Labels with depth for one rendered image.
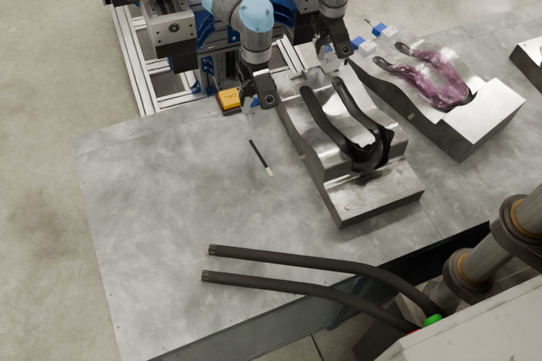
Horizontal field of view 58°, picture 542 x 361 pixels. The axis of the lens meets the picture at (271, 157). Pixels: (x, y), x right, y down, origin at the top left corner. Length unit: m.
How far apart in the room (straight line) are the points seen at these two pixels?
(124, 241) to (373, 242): 0.67
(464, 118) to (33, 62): 2.28
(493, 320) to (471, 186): 0.94
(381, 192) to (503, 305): 0.78
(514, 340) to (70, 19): 2.92
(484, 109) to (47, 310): 1.79
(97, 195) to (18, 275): 0.96
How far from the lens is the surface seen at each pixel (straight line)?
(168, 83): 2.45
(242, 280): 1.25
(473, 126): 1.54
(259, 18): 1.11
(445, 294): 1.24
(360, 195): 1.36
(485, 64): 1.89
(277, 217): 1.37
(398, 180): 1.41
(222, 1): 1.18
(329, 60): 1.52
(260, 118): 1.36
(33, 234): 2.41
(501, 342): 0.64
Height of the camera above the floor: 2.03
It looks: 57 degrees down
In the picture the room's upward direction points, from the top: 4 degrees clockwise
